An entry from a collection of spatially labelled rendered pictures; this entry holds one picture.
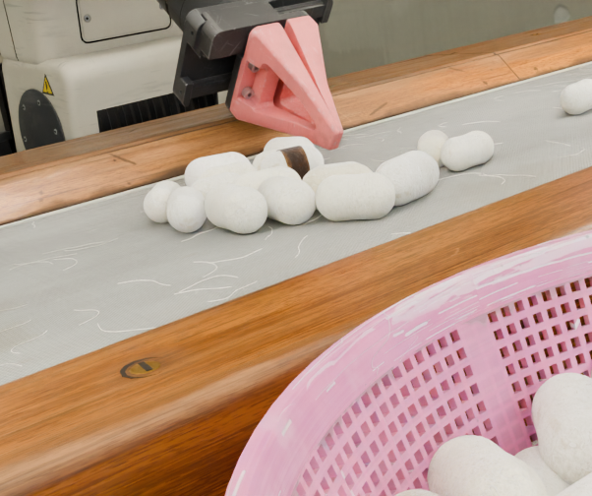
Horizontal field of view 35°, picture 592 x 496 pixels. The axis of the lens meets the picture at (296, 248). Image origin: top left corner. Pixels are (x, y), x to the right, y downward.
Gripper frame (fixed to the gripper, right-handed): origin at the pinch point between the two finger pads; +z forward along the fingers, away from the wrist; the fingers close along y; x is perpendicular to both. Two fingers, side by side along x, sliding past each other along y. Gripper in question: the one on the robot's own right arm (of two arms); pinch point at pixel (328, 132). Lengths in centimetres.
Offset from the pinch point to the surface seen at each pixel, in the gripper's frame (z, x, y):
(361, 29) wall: -139, 123, 154
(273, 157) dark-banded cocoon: 2.2, -1.9, -6.0
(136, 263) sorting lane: 7.2, -3.6, -17.2
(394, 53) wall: -124, 122, 155
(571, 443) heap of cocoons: 26.3, -19.1, -18.6
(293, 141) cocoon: -0.3, 0.3, -2.3
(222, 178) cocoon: 3.0, -2.3, -9.8
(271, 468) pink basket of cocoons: 24.5, -21.0, -26.0
